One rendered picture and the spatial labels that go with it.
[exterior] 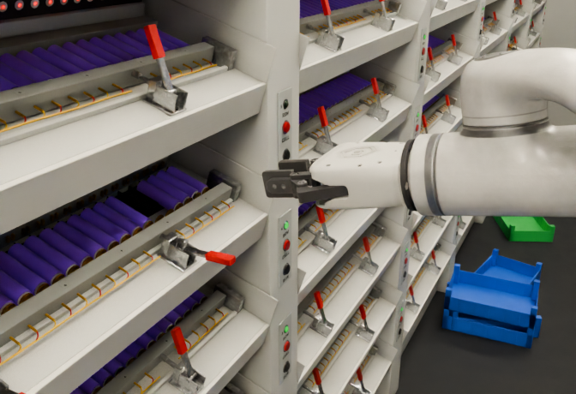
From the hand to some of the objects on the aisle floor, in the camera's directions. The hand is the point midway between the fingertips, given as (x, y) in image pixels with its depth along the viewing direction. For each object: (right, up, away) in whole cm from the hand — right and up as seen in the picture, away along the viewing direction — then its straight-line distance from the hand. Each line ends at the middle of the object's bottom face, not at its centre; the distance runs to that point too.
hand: (287, 178), depth 70 cm
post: (-9, -88, +60) cm, 107 cm away
